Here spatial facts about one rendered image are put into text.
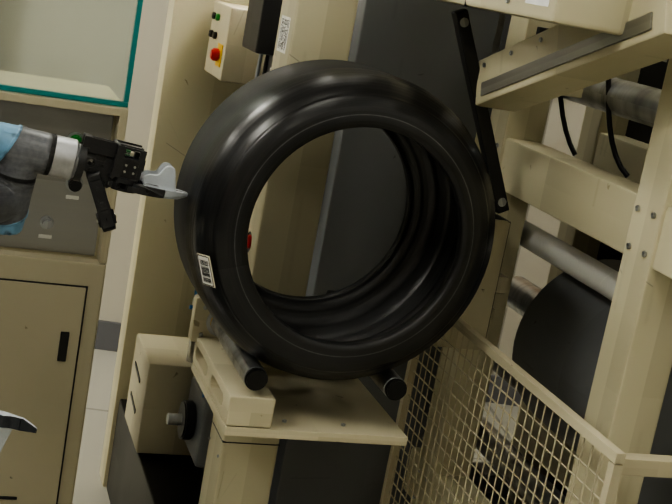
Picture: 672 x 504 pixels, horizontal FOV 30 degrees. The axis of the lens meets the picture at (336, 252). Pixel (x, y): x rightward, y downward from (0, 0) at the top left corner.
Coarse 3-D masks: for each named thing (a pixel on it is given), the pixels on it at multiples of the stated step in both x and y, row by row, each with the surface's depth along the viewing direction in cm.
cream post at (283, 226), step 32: (288, 0) 259; (320, 0) 253; (352, 0) 255; (320, 32) 255; (352, 32) 257; (288, 64) 255; (288, 160) 260; (320, 160) 262; (288, 192) 262; (320, 192) 264; (256, 224) 265; (288, 224) 264; (256, 256) 264; (288, 256) 266; (288, 288) 268; (224, 448) 273; (256, 448) 275; (224, 480) 275; (256, 480) 277
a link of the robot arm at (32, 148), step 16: (0, 128) 215; (16, 128) 217; (0, 144) 215; (16, 144) 215; (32, 144) 216; (48, 144) 218; (0, 160) 216; (16, 160) 216; (32, 160) 217; (48, 160) 218; (16, 176) 217; (32, 176) 219
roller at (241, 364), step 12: (216, 324) 257; (228, 348) 245; (240, 348) 241; (240, 360) 236; (252, 360) 234; (240, 372) 234; (252, 372) 230; (264, 372) 231; (252, 384) 231; (264, 384) 231
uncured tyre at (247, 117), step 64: (320, 64) 235; (256, 128) 220; (320, 128) 220; (384, 128) 224; (448, 128) 229; (192, 192) 226; (256, 192) 220; (448, 192) 258; (192, 256) 226; (384, 256) 265; (448, 256) 256; (256, 320) 227; (320, 320) 261; (384, 320) 260; (448, 320) 238
